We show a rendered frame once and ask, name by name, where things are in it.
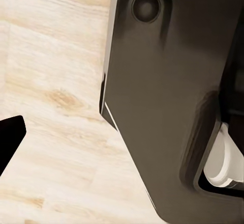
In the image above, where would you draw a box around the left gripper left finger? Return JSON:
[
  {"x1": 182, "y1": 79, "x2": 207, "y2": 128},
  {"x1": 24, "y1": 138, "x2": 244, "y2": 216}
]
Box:
[{"x1": 0, "y1": 115, "x2": 26, "y2": 176}]

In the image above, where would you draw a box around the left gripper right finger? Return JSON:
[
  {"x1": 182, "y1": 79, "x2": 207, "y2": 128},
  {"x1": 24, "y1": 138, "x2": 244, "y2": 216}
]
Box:
[{"x1": 228, "y1": 115, "x2": 244, "y2": 156}]

